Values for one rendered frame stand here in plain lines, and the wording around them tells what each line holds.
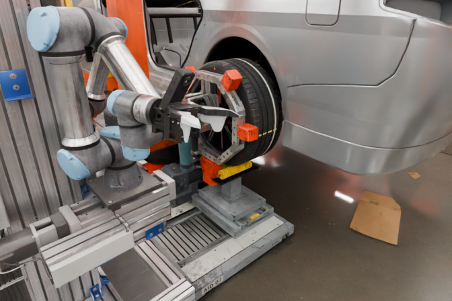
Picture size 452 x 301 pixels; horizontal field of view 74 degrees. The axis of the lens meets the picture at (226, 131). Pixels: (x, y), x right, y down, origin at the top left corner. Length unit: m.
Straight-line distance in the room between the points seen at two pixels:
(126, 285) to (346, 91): 1.38
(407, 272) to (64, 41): 2.11
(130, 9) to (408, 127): 1.57
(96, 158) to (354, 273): 1.62
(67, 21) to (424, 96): 1.26
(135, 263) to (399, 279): 1.51
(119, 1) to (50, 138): 0.98
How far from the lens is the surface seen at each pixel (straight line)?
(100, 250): 1.14
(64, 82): 1.01
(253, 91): 1.62
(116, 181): 1.21
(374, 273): 2.16
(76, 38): 0.99
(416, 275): 2.26
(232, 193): 2.12
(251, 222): 2.08
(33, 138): 1.24
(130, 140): 0.84
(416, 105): 1.39
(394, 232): 2.51
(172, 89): 0.70
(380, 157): 1.47
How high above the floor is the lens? 1.45
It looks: 22 degrees down
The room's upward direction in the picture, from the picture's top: straight up
